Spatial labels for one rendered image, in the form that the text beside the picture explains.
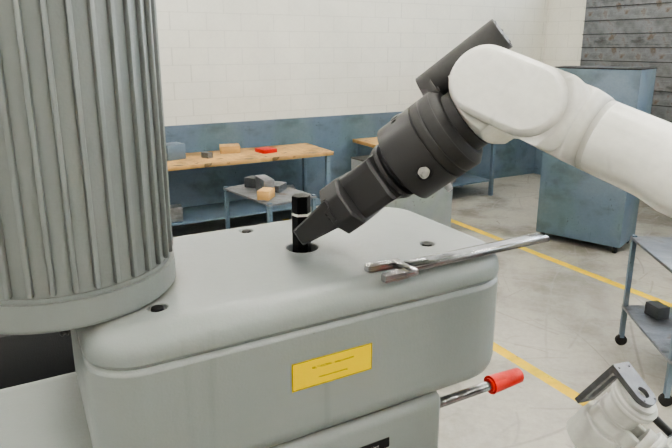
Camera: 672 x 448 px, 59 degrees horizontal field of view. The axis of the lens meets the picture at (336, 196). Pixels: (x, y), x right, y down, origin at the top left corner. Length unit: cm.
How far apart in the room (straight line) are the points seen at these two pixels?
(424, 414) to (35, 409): 41
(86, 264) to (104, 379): 10
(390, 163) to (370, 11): 780
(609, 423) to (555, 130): 50
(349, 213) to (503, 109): 18
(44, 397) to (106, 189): 28
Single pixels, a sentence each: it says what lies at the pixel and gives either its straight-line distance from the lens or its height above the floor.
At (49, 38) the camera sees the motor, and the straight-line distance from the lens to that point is 49.
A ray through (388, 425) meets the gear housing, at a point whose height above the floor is 171.
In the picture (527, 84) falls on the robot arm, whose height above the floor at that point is 209.
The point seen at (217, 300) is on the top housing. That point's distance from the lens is 56.
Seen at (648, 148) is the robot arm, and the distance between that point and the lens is 52.
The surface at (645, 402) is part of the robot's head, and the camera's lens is 90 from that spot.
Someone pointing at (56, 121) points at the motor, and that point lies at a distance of 49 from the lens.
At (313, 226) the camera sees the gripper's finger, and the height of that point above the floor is 193.
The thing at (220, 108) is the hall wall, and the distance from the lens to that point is 748.
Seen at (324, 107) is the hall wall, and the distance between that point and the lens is 804.
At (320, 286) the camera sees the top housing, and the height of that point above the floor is 189.
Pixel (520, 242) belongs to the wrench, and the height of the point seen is 190.
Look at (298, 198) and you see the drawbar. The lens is 66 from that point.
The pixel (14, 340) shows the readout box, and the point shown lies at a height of 171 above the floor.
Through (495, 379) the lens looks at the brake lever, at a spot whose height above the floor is 171.
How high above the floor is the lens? 212
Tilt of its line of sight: 14 degrees down
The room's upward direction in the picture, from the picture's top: straight up
